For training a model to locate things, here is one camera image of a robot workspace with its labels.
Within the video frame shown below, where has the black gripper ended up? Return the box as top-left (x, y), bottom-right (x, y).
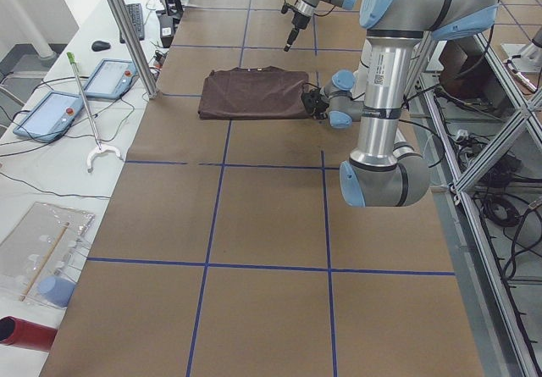
top-left (284, 11), bottom-right (311, 52)
top-left (301, 89), bottom-right (329, 117)

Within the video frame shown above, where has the dark brown t-shirt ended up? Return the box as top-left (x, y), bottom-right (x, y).
top-left (198, 66), bottom-right (309, 120)

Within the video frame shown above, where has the black keyboard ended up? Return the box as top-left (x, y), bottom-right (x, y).
top-left (125, 3), bottom-right (145, 41)

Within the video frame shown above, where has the brown paper table cover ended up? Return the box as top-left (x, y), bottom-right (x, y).
top-left (42, 0), bottom-right (483, 376)

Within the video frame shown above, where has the far blue teach pendant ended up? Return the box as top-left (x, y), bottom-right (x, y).
top-left (84, 58), bottom-right (137, 100)

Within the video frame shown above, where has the blue teach pendant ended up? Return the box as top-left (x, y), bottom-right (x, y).
top-left (13, 91), bottom-right (84, 143)
top-left (84, 58), bottom-right (137, 100)

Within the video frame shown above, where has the black computer mouse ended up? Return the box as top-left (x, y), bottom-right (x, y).
top-left (91, 40), bottom-right (111, 52)

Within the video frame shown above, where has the metal reacher grabber tool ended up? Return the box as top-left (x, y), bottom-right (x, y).
top-left (67, 52), bottom-right (123, 173)

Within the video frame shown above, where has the near blue teach pendant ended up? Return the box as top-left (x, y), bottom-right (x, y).
top-left (13, 91), bottom-right (84, 143)

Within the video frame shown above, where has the clear plastic bag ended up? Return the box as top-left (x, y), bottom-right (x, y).
top-left (1, 202), bottom-right (95, 308)

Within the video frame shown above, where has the blue plastic cup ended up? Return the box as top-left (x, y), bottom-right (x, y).
top-left (38, 275), bottom-right (76, 308)

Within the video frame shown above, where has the wooden stick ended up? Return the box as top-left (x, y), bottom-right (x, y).
top-left (19, 222), bottom-right (69, 302)

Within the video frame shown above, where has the red cylinder tube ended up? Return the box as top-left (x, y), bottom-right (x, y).
top-left (1, 316), bottom-right (58, 352)

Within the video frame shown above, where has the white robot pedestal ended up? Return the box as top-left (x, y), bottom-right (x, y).
top-left (351, 49), bottom-right (371, 100)

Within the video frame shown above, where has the aluminium truss frame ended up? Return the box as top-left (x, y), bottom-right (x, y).
top-left (406, 26), bottom-right (541, 376)

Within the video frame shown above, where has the aluminium frame post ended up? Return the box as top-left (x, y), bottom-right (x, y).
top-left (107, 0), bottom-right (158, 99)

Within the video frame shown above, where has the black floor cable bundle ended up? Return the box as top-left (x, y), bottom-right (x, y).
top-left (431, 84), bottom-right (542, 285)

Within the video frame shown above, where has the black pendant cable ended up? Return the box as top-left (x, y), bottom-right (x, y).
top-left (0, 75), bottom-right (141, 202)

